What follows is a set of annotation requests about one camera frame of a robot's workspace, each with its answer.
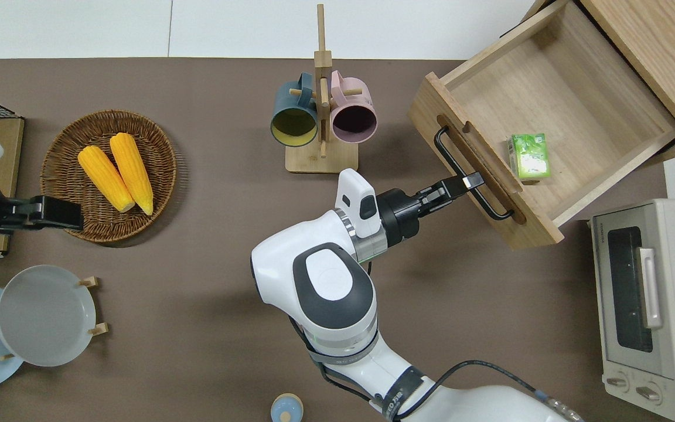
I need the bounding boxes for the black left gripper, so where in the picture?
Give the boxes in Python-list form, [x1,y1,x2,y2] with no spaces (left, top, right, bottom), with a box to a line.
[0,196,84,231]

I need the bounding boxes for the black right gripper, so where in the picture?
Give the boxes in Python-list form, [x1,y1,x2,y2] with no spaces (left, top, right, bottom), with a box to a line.
[415,172,486,219]

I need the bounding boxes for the black metal drawer handle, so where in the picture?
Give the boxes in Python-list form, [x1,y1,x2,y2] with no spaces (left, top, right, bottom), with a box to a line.
[434,126,515,222]

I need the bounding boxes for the light wooden drawer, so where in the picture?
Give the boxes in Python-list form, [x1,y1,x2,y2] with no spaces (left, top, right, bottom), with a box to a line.
[408,0,675,251]

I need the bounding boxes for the yellow corn cob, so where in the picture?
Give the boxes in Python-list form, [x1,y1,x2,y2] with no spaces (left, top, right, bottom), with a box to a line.
[109,132,155,216]
[77,145,137,213]

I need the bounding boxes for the green carton box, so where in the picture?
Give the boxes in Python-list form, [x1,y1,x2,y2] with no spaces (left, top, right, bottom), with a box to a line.
[507,133,551,181]

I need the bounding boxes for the wooden plate rack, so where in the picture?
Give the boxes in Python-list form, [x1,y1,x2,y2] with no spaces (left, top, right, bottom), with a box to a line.
[0,276,110,362]

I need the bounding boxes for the grey plate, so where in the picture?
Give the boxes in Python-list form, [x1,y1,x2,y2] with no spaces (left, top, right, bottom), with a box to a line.
[0,265,97,367]

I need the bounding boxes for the brown wicker basket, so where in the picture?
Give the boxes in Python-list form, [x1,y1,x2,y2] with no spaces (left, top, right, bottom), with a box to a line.
[40,109,178,244]

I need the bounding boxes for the wooden mug tree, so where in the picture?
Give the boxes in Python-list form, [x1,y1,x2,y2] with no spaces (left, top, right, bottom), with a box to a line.
[285,4,363,174]

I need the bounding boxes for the pink mug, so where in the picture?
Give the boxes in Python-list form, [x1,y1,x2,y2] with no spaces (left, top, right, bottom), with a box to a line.
[329,70,379,144]

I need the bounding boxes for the brown table mat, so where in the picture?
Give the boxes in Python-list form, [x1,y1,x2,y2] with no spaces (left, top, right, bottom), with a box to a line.
[0,57,666,422]

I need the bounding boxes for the dark blue mug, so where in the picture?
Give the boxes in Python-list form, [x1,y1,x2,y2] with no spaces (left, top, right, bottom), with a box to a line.
[270,72,319,148]

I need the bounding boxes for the blue service bell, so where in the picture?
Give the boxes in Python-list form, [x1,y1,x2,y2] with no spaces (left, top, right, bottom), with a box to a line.
[271,393,304,422]

